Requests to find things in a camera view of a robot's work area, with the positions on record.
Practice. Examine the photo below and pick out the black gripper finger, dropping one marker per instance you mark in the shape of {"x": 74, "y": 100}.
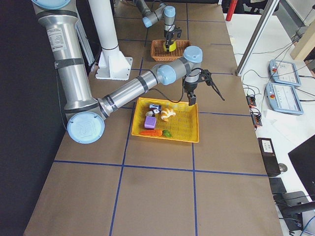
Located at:
{"x": 192, "y": 98}
{"x": 168, "y": 45}

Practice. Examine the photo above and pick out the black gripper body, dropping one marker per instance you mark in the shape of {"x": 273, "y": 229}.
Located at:
{"x": 169, "y": 35}
{"x": 190, "y": 87}

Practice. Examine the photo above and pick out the yellow tape roll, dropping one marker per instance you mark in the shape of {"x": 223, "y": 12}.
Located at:
{"x": 173, "y": 48}

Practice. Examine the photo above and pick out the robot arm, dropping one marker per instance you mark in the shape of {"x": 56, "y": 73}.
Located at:
{"x": 85, "y": 114}
{"x": 163, "y": 12}

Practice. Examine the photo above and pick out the toy croissant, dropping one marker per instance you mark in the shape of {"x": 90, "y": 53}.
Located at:
{"x": 166, "y": 114}

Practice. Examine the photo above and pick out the small dark can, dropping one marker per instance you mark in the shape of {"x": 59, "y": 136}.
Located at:
{"x": 155, "y": 107}

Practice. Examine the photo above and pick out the panda figurine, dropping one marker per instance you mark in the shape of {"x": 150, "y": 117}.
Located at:
{"x": 152, "y": 113}

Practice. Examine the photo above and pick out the toy carrot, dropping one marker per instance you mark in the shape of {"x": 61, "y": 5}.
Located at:
{"x": 157, "y": 133}

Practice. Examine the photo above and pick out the purple foam block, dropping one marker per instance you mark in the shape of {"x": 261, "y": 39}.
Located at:
{"x": 150, "y": 122}

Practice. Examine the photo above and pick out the white pillar with base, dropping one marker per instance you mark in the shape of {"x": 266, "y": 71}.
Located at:
{"x": 112, "y": 65}

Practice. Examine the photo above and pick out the lower teach pendant tablet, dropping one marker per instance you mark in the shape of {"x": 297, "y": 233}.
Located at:
{"x": 283, "y": 98}

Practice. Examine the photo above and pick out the teach pendant tablet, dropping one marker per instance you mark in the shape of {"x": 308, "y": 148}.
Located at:
{"x": 284, "y": 72}
{"x": 283, "y": 98}

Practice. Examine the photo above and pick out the upper teach pendant tablet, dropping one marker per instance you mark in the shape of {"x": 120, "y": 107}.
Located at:
{"x": 284, "y": 72}

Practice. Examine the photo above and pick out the black box on desk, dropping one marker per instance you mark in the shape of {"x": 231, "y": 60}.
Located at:
{"x": 269, "y": 157}

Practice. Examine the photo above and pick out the black computer monitor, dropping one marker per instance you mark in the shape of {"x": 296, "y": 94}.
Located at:
{"x": 303, "y": 161}

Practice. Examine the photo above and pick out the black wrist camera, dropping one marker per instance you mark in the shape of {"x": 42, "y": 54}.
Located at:
{"x": 205, "y": 76}

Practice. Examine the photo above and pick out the aluminium frame post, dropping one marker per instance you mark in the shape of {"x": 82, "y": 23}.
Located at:
{"x": 262, "y": 23}

